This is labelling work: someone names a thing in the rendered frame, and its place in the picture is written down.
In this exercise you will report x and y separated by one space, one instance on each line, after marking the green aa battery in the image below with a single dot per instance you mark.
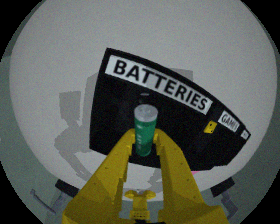
145 118

